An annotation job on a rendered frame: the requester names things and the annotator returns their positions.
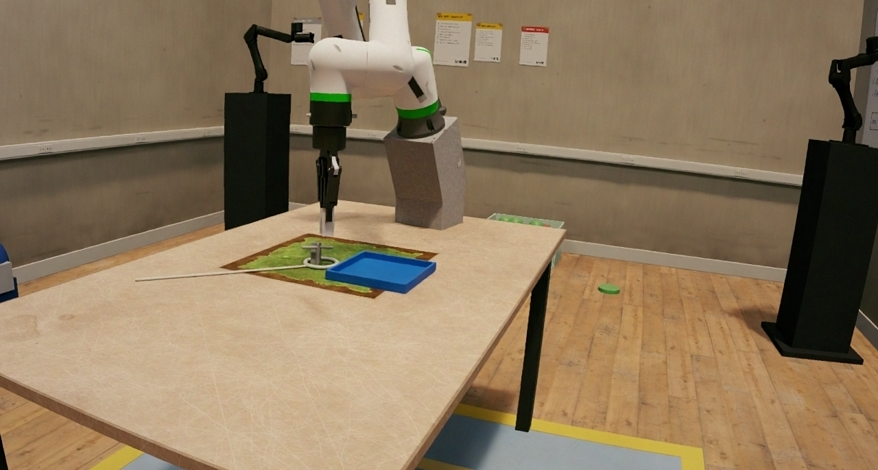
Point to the blue tray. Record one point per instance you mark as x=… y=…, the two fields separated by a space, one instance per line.
x=383 y=272

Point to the white ring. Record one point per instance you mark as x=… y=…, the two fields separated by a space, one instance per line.
x=335 y=261

